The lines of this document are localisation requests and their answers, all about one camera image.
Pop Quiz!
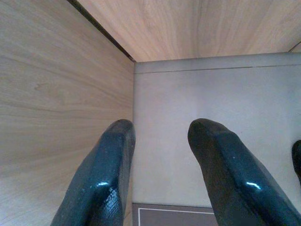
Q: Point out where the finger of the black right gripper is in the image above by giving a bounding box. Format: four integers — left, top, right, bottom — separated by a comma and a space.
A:
291, 140, 301, 186

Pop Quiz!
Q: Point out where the wood cabinet door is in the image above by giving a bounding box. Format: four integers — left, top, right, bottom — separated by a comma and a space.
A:
0, 0, 136, 226

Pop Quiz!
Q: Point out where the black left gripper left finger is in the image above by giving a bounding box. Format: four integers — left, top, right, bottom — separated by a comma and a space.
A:
49, 119, 136, 226

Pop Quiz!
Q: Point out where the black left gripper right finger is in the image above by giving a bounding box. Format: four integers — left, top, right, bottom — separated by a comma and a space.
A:
187, 118, 301, 226

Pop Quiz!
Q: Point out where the grey panda floor mat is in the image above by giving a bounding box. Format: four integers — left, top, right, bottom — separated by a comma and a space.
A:
132, 202, 221, 226

